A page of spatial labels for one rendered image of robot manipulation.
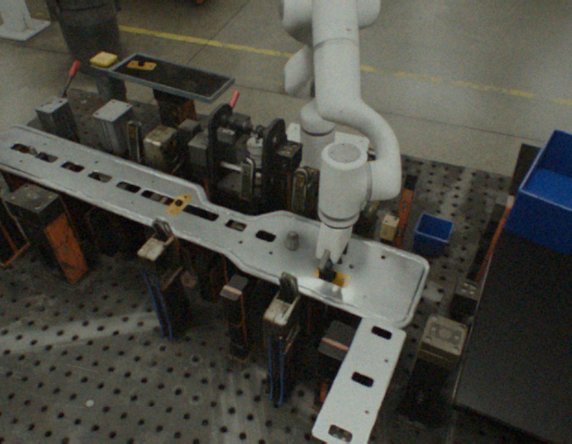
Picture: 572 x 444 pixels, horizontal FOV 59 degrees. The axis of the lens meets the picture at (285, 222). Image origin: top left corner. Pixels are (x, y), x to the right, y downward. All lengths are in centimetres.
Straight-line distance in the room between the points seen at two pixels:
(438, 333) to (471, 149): 242
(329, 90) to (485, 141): 259
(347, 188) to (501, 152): 256
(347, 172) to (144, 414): 82
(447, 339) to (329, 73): 57
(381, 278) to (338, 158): 39
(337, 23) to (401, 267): 58
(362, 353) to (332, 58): 59
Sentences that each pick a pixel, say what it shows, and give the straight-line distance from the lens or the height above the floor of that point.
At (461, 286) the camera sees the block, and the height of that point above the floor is 108.
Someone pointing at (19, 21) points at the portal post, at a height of 10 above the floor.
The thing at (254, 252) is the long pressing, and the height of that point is 100.
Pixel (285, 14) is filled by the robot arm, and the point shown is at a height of 146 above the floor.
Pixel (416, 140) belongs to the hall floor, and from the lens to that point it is 340.
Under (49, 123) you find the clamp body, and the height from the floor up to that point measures 102.
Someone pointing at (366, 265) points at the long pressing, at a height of 100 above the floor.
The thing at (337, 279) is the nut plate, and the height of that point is 100.
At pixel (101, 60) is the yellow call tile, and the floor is 116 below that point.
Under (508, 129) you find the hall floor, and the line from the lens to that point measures 369.
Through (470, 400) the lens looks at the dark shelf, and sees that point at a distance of 107.
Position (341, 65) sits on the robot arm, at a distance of 100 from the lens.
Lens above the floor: 194
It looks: 45 degrees down
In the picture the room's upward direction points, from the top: straight up
